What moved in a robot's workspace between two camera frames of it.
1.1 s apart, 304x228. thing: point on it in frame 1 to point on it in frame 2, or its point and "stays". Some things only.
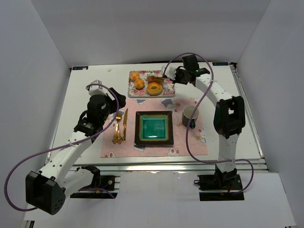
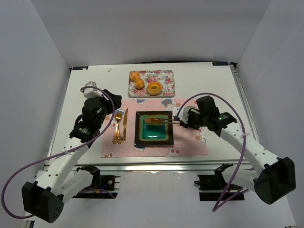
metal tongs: (160, 77) to (165, 120)
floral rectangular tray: (168, 87) stays
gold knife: (124, 124) stays
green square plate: (154, 128) stays
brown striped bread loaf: (152, 79) to (151, 119)
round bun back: (134, 75) stays
